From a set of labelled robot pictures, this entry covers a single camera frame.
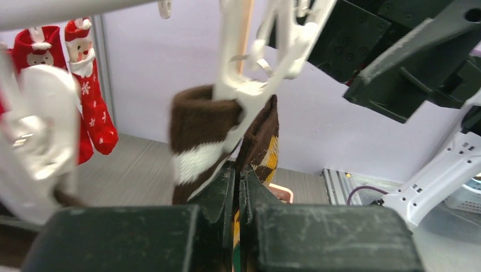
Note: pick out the red santa christmas sock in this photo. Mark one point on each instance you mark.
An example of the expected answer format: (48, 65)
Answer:
(83, 65)

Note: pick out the brown yellow argyle sock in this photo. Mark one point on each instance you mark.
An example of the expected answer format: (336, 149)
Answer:
(259, 148)

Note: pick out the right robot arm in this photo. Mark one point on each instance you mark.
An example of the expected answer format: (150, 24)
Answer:
(457, 162)

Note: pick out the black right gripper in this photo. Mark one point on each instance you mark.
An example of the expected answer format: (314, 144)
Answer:
(410, 52)

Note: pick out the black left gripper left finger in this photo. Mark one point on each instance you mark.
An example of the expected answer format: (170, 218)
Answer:
(192, 237)

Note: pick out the pink laundry basket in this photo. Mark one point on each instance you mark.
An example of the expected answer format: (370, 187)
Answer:
(284, 194)

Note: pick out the white clip sock hanger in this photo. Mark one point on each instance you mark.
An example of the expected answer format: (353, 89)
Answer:
(23, 14)

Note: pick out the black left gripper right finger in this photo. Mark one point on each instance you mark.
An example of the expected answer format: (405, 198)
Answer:
(276, 236)

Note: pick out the wooden clothes rack frame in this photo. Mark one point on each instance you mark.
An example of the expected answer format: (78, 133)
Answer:
(246, 13)

